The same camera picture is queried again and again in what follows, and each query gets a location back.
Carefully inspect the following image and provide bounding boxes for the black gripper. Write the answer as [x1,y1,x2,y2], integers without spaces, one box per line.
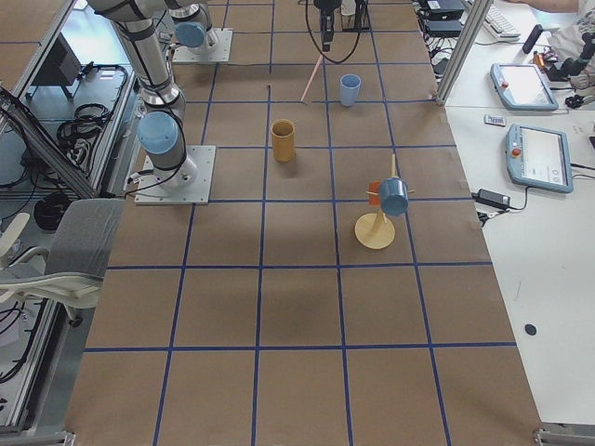
[319,9,335,52]

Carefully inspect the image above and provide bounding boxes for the pink chopstick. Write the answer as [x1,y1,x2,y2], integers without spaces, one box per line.
[300,54,324,103]

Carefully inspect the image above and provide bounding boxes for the light blue plastic cup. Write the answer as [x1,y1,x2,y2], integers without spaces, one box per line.
[339,73,362,107]

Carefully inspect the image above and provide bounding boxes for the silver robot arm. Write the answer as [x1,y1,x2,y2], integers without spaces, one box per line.
[168,3,218,54]
[89,1,219,191]

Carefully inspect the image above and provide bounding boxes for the orange hanging cup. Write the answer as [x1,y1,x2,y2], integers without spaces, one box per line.
[366,181,380,206]

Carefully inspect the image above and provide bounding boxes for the dark blue hanging cup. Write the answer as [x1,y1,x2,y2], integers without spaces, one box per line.
[378,177,409,216]

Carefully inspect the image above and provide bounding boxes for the wooden cup tree stand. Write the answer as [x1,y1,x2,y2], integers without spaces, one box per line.
[354,154,413,250]

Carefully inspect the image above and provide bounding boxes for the bamboo cylinder holder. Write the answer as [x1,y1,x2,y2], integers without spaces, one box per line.
[271,119,295,163]

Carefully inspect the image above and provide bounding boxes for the white keyboard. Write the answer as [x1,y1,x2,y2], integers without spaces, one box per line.
[483,6,521,42]

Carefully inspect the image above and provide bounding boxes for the small white remote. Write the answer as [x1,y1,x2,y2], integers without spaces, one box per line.
[483,114,507,127]

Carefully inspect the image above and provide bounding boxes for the far blue teach pendant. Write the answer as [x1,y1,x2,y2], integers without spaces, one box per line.
[490,63,559,112]

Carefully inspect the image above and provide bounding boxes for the blue teach pendant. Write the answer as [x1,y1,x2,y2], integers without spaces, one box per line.
[490,63,559,112]
[505,124,574,193]

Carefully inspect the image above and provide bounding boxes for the black power adapter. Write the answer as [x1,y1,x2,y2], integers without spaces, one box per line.
[471,189,510,210]

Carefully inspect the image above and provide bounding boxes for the near blue teach pendant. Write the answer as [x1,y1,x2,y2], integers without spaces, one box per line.
[505,124,574,193]

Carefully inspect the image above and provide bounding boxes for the grey office chair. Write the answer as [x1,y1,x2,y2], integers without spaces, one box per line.
[1,198,125,327]

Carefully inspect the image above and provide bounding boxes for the black round cap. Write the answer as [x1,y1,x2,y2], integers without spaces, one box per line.
[524,324,537,335]

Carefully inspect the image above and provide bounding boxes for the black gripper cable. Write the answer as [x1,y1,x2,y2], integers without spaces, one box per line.
[304,0,363,65]

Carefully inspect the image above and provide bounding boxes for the aluminium frame post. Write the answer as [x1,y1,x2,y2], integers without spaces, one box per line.
[434,0,493,106]

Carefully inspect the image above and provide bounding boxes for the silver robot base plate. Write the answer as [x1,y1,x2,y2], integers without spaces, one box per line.
[134,145,217,205]

